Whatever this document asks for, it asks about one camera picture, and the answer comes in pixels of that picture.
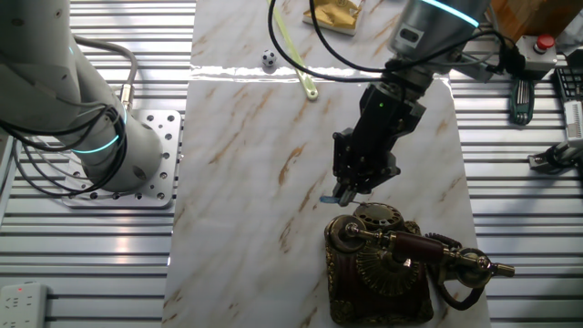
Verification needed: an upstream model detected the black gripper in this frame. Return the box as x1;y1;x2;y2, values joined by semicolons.
332;82;427;207

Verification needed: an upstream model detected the small blue-handled screwdriver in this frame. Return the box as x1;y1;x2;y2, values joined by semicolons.
319;195;365;206

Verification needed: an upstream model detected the brass and red phone handset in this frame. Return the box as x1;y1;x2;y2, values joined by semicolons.
328;214;516;289

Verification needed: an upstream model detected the antique brass rotary phone base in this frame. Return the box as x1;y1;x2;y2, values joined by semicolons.
323;201;435;325

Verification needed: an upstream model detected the white marble pattern mat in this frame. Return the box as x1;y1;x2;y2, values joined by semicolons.
161;0;493;328

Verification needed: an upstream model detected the yellow-green fly swatter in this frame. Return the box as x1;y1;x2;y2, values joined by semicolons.
268;0;319;101

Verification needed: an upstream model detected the gold tissue pack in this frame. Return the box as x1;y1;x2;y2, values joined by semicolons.
302;0;363;36

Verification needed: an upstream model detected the green hex key set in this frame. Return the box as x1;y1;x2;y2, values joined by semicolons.
509;77;537;127

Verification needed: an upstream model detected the grey box red stop button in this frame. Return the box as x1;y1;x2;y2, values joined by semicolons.
515;34;557;73

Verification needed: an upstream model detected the black keyboard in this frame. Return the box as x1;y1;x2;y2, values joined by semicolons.
553;67;583;104

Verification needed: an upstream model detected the brown wooden box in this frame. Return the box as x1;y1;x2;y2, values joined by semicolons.
490;0;583;45

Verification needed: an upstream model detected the white plastic bag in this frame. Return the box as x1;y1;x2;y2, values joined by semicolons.
556;20;583;56

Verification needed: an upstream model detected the white power strip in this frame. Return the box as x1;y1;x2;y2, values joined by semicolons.
0;282;49;328

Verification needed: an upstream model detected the black coiled phone cord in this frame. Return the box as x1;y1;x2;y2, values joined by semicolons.
425;231;486;312

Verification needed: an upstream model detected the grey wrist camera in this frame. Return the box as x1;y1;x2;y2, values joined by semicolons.
455;49;497;84

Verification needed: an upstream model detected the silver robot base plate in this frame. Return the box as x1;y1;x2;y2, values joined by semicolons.
61;108;182;210

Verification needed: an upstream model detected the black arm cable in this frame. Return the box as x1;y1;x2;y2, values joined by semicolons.
267;0;525;84

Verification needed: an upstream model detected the small silver camera on mount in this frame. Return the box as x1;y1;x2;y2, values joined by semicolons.
527;138;583;175

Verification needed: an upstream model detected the thin cable bundle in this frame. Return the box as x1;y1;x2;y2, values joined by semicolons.
0;104;128;200

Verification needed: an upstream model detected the thick grey robot cable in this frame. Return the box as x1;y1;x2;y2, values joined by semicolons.
72;35;138;113

